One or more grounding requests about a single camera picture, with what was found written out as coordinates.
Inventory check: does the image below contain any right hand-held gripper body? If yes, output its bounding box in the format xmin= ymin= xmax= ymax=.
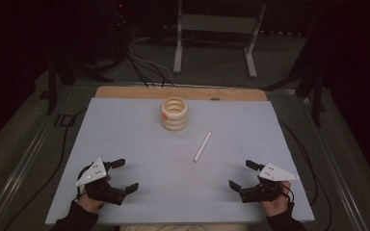
xmin=239 ymin=162 xmax=301 ymax=204

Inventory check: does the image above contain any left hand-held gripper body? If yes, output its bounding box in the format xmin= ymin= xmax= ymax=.
xmin=75 ymin=157 xmax=127 ymax=206

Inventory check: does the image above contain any white stick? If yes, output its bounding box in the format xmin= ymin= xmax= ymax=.
xmin=193 ymin=131 xmax=213 ymax=163

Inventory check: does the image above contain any cream ribbed round holder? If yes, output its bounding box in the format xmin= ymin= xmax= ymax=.
xmin=160 ymin=96 xmax=189 ymax=132

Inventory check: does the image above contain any person's left hand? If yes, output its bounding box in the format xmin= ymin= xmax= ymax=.
xmin=76 ymin=172 xmax=114 ymax=214

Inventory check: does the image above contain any person's right hand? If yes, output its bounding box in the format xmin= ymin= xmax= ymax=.
xmin=259 ymin=181 xmax=293 ymax=218

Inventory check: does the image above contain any light blue board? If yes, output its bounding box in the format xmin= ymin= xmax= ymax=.
xmin=44 ymin=97 xmax=316 ymax=225

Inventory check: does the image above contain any wooden table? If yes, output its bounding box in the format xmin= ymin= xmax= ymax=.
xmin=94 ymin=86 xmax=268 ymax=102

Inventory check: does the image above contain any black tripod stand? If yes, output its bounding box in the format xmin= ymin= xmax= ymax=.
xmin=40 ymin=52 xmax=114 ymax=116
xmin=263 ymin=59 xmax=328 ymax=128

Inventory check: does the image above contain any dark equipment with red light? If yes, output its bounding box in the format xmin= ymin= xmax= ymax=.
xmin=108 ymin=0 xmax=133 ymax=61

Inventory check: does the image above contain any white metal stand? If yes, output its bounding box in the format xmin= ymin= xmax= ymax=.
xmin=172 ymin=0 xmax=268 ymax=79

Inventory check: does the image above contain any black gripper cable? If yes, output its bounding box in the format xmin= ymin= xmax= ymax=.
xmin=280 ymin=182 xmax=296 ymax=206

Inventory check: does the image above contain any metal floor rail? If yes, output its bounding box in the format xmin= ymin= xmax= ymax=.
xmin=300 ymin=95 xmax=369 ymax=231
xmin=0 ymin=114 xmax=57 ymax=231

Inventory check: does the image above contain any white cable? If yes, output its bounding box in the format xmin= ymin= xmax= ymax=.
xmin=127 ymin=38 xmax=175 ymax=88

